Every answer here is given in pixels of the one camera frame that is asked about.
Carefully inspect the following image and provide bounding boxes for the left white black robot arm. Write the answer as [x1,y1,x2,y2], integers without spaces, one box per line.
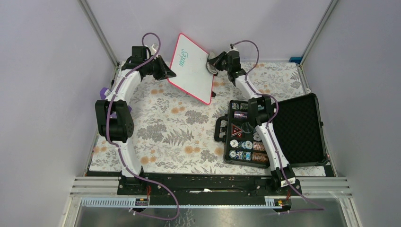
[95,45,176,194]

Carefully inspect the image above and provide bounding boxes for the floral tablecloth mat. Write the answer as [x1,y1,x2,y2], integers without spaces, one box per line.
[89,62,305,175]

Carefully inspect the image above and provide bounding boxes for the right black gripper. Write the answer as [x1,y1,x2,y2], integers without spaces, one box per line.
[207,52,230,72]

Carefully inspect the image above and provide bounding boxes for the purple plastic object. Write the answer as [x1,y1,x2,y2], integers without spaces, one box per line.
[100,87,128,119]

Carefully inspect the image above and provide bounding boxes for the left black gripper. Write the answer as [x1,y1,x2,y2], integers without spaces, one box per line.
[144,55,176,81]

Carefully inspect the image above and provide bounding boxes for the black poker chip case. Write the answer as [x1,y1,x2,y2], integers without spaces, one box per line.
[214,93,329,168]

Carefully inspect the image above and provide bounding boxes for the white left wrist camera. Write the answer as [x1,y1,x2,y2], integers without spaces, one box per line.
[149,43,160,57]

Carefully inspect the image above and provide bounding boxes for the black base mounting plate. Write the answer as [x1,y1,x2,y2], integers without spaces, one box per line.
[117,173,301,206]

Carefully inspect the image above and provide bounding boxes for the translucent silicone sponge eraser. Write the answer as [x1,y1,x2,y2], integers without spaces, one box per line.
[206,51,218,75]

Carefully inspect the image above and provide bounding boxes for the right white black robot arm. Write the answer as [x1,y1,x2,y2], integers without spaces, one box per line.
[206,49,296,195]

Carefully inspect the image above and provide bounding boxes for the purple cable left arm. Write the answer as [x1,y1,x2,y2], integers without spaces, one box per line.
[105,32,181,221]

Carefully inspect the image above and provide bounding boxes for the red-framed whiteboard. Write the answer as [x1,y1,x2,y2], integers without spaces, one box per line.
[168,33,214,105]

